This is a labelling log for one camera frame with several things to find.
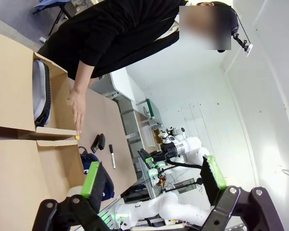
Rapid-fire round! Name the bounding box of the person in black top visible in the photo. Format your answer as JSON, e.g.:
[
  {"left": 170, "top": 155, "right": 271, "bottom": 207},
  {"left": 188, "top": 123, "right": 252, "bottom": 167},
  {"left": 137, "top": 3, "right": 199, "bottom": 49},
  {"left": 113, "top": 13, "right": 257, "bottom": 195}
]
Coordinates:
[{"left": 37, "top": 0, "right": 240, "bottom": 80}]

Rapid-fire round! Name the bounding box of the green framed cart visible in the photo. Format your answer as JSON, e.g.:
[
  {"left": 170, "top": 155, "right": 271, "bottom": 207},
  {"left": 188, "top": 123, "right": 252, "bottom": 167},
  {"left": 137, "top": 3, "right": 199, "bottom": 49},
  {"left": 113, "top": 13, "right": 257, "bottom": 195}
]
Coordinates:
[{"left": 135, "top": 98, "right": 163, "bottom": 128}]

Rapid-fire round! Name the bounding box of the white desk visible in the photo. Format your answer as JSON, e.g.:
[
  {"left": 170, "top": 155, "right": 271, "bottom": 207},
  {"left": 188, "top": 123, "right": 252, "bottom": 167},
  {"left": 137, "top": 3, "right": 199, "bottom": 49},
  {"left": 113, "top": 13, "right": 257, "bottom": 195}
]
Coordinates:
[{"left": 110, "top": 68, "right": 137, "bottom": 103}]

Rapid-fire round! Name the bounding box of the brown cardboard box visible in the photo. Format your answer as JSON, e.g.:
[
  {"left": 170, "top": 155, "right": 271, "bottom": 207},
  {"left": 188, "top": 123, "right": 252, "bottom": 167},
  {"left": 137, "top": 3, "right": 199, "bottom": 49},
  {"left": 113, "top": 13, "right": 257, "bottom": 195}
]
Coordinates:
[{"left": 0, "top": 28, "right": 87, "bottom": 231}]

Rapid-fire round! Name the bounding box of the black braided cable sleeve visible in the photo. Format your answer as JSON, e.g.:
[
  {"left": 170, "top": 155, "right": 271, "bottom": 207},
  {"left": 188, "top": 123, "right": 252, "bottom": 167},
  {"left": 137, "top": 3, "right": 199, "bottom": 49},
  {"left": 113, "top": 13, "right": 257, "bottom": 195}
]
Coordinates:
[{"left": 165, "top": 157, "right": 204, "bottom": 170}]

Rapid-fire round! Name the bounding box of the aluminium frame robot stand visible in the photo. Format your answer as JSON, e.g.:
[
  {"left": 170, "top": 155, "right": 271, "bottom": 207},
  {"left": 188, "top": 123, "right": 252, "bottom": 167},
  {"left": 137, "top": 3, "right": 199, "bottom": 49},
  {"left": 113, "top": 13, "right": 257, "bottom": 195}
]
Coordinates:
[{"left": 134, "top": 168, "right": 164, "bottom": 200}]

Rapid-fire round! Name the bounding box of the white marker pen black cap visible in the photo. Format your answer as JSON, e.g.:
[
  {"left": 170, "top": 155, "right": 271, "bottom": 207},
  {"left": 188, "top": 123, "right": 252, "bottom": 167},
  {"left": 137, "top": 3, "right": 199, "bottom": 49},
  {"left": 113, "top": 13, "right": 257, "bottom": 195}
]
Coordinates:
[{"left": 108, "top": 144, "right": 117, "bottom": 170}]

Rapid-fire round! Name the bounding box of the person's right forearm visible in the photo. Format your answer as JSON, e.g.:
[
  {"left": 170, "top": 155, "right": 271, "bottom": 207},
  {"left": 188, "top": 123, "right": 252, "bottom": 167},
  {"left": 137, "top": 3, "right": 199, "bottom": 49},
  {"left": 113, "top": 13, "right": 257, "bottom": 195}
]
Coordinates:
[{"left": 73, "top": 60, "right": 94, "bottom": 91}]

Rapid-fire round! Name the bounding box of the white storage bin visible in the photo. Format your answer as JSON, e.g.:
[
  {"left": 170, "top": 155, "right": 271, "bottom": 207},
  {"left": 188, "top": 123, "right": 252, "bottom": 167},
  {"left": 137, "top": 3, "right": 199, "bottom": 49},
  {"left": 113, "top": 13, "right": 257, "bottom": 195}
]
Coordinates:
[{"left": 142, "top": 125, "right": 157, "bottom": 148}]

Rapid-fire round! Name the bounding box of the white humanoid robot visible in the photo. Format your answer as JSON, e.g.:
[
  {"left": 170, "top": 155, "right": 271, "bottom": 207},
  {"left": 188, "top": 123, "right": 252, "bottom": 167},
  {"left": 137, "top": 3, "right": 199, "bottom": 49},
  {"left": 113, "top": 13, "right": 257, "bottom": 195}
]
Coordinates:
[{"left": 167, "top": 125, "right": 186, "bottom": 141}]

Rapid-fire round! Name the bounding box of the navy blue shoe black sole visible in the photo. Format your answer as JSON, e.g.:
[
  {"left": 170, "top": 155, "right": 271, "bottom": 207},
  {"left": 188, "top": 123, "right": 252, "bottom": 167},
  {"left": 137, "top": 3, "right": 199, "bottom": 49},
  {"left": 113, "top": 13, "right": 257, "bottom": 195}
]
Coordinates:
[{"left": 78, "top": 145, "right": 115, "bottom": 201}]

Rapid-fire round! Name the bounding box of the black stapler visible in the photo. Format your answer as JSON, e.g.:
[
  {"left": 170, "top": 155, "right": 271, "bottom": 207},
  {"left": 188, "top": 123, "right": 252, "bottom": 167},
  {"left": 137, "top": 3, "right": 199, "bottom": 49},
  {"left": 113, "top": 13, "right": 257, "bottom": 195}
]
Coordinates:
[{"left": 90, "top": 134, "right": 105, "bottom": 154}]

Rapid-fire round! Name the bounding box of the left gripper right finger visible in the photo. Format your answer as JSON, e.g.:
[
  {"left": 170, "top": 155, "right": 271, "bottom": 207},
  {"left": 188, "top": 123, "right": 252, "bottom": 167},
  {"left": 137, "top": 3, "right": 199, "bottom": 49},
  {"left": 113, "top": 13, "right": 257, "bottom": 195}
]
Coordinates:
[{"left": 199, "top": 155, "right": 286, "bottom": 231}]

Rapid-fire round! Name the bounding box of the blue cloth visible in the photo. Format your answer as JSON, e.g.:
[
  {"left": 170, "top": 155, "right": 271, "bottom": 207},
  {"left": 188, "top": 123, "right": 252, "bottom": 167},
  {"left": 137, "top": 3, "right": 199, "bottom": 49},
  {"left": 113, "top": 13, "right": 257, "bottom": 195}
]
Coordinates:
[{"left": 35, "top": 0, "right": 63, "bottom": 12}]

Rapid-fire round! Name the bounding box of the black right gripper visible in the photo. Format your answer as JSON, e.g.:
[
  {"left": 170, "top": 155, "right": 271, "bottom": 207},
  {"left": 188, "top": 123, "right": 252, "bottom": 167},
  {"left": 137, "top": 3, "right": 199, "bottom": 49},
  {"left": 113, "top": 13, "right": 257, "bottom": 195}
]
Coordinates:
[{"left": 137, "top": 141, "right": 182, "bottom": 170}]

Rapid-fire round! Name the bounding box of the person's right hand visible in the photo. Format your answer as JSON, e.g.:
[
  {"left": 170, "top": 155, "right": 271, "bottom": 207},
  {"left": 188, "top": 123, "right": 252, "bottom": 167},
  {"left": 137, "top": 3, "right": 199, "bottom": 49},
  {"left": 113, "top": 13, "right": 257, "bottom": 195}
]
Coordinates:
[{"left": 66, "top": 85, "right": 87, "bottom": 135}]

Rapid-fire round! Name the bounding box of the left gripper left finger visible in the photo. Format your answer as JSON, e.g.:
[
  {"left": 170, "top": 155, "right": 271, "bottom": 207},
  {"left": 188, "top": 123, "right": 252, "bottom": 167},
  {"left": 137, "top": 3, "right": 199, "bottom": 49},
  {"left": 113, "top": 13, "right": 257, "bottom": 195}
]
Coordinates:
[{"left": 31, "top": 160, "right": 114, "bottom": 231}]

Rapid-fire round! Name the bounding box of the white grey shoe black sole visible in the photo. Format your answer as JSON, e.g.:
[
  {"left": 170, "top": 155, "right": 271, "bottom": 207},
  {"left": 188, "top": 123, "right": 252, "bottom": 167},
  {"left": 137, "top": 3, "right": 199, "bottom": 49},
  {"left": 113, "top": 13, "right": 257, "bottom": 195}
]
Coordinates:
[{"left": 32, "top": 59, "right": 52, "bottom": 128}]

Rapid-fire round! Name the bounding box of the black head-mounted camera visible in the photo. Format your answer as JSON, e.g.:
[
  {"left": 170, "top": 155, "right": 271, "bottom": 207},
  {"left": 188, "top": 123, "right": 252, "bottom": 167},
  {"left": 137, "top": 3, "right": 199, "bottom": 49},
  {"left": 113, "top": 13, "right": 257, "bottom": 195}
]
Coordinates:
[{"left": 230, "top": 6, "right": 254, "bottom": 57}]

